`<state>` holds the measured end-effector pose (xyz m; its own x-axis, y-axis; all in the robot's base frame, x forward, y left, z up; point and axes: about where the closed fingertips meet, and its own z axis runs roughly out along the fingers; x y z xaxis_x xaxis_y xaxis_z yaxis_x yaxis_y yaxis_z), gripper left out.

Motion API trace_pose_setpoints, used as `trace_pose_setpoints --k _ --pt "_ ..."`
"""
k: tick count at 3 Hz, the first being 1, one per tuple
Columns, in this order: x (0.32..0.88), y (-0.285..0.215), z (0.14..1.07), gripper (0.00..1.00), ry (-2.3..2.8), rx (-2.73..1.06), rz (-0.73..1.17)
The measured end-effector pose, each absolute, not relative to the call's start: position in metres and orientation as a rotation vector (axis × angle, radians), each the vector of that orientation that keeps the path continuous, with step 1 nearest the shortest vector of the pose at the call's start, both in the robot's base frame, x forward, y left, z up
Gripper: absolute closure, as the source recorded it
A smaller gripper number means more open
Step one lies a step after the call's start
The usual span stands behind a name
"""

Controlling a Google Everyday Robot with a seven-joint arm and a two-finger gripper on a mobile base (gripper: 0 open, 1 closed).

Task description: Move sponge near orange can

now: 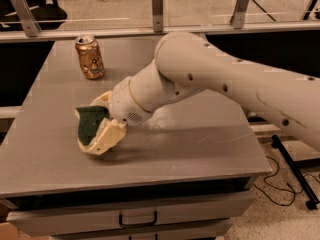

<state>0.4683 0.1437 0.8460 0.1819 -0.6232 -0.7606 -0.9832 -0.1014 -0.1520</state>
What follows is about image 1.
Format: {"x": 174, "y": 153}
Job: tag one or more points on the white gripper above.
{"x": 123, "y": 102}

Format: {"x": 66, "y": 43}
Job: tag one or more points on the green and yellow sponge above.
{"x": 90, "y": 119}

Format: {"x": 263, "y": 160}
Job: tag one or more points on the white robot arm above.
{"x": 185, "y": 64}

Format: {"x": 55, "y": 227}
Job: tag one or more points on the orange soda can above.
{"x": 90, "y": 59}

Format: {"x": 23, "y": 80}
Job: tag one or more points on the metal railing bar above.
{"x": 57, "y": 35}

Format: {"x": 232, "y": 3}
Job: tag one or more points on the black office chair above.
{"x": 47, "y": 13}

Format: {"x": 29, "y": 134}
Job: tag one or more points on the grey upper drawer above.
{"x": 105, "y": 216}

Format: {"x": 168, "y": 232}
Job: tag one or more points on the grey drawer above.
{"x": 174, "y": 231}
{"x": 105, "y": 216}

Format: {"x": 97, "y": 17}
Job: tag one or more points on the grey lower drawer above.
{"x": 174, "y": 231}

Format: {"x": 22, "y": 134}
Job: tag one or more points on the black stand leg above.
{"x": 295, "y": 167}

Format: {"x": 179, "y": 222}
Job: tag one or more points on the black drawer handle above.
{"x": 138, "y": 220}

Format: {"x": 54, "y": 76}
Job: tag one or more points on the left metal bracket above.
{"x": 28, "y": 23}

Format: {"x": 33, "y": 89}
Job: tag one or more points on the metal bracket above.
{"x": 28, "y": 23}
{"x": 157, "y": 15}
{"x": 239, "y": 14}

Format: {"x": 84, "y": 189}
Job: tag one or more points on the middle metal bracket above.
{"x": 157, "y": 15}

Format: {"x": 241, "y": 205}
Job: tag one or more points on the right metal bracket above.
{"x": 239, "y": 14}

